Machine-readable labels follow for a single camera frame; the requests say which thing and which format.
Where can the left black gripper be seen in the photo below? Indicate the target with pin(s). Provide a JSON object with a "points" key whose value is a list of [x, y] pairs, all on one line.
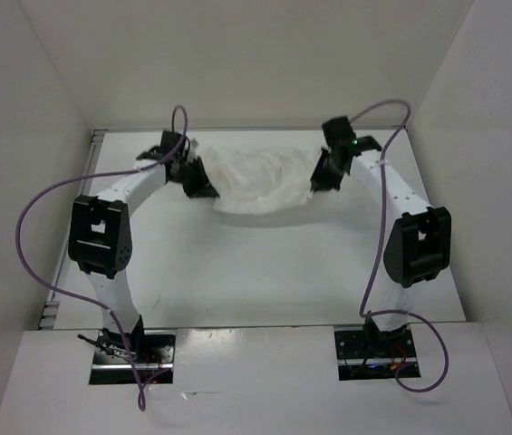
{"points": [[202, 187]]}

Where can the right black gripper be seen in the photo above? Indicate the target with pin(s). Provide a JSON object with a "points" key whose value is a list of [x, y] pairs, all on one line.
{"points": [[320, 181]]}

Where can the white skirt cloth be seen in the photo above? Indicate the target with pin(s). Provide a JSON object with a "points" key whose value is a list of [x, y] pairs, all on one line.
{"points": [[259, 182]]}

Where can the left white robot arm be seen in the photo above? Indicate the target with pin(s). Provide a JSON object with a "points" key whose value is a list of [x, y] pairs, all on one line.
{"points": [[100, 241]]}

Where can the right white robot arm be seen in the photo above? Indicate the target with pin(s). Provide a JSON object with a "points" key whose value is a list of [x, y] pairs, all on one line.
{"points": [[414, 240]]}

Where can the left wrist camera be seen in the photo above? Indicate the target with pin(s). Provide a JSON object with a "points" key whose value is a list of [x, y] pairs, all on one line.
{"points": [[176, 146]]}

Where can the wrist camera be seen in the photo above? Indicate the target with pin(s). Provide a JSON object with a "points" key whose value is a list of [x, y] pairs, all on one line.
{"points": [[176, 146], [338, 131]]}

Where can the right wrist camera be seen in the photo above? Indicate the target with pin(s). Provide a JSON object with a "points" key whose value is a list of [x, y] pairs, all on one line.
{"points": [[338, 131]]}

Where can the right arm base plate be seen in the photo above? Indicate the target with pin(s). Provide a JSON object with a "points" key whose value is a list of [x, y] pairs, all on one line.
{"points": [[357, 362]]}

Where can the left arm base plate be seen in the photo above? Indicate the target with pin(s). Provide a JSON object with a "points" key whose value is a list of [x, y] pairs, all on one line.
{"points": [[110, 365]]}

